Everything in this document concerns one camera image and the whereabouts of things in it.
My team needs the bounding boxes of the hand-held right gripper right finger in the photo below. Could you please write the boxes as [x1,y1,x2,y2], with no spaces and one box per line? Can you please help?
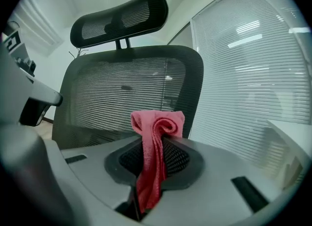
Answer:
[142,136,298,226]

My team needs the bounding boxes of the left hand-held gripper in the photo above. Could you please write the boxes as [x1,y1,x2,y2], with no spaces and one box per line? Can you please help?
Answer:
[2,21,64,126]

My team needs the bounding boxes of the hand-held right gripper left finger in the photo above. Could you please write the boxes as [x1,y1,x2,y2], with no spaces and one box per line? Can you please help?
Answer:
[43,136,145,226]

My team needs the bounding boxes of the pink cloth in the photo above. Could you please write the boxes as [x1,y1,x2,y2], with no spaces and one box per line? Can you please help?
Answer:
[131,109,186,214]

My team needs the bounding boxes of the black mesh chair backrest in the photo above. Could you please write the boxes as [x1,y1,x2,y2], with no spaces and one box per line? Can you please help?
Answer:
[52,45,204,150]

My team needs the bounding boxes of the white desk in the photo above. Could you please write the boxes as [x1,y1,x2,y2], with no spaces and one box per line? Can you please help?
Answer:
[266,119,308,189]

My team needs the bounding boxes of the black mesh chair headrest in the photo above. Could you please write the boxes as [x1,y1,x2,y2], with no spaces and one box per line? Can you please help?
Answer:
[70,0,170,49]

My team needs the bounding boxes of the white window blinds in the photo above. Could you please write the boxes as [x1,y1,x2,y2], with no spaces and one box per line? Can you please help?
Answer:
[191,0,312,124]

